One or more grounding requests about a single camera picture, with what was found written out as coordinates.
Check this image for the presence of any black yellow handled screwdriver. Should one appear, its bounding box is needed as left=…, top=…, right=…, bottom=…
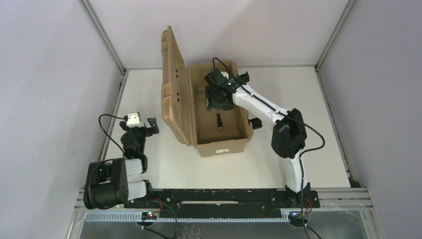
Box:
left=216, top=114, right=223, bottom=129

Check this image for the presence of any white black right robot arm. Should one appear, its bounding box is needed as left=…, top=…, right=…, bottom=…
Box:
left=205, top=82, right=310, bottom=198

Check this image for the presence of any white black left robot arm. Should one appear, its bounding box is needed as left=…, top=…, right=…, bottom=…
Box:
left=83, top=115, right=159, bottom=210

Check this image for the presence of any tan plastic toolbox bin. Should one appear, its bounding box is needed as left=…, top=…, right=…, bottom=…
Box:
left=161, top=26, right=253, bottom=157

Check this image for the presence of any black far toolbox latch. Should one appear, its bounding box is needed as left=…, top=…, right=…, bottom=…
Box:
left=238, top=71, right=250, bottom=85

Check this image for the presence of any black toolbox latch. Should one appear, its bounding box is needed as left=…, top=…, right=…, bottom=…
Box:
left=248, top=118, right=263, bottom=130
left=238, top=71, right=250, bottom=85

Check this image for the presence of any black near toolbox latch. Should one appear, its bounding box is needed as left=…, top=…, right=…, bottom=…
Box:
left=248, top=118, right=263, bottom=130

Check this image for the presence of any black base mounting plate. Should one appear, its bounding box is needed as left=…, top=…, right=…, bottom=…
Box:
left=124, top=188, right=320, bottom=217

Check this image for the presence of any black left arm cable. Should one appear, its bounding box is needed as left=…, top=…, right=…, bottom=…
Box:
left=98, top=114, right=129, bottom=156

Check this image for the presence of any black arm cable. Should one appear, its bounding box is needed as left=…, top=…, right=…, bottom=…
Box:
left=211, top=57, right=326, bottom=239
left=98, top=114, right=129, bottom=156

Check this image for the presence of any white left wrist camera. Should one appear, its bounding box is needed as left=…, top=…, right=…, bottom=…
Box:
left=125, top=112, right=144, bottom=128

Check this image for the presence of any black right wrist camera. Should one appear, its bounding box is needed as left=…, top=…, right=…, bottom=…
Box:
left=205, top=69, right=229, bottom=88

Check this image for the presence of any aluminium frame rail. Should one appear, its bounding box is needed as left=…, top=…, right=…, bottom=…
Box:
left=67, top=71, right=129, bottom=239

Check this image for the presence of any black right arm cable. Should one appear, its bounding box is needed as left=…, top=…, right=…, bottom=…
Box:
left=211, top=57, right=326, bottom=239

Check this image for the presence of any grey slotted cable duct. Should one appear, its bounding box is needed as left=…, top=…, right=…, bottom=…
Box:
left=84, top=211, right=289, bottom=223

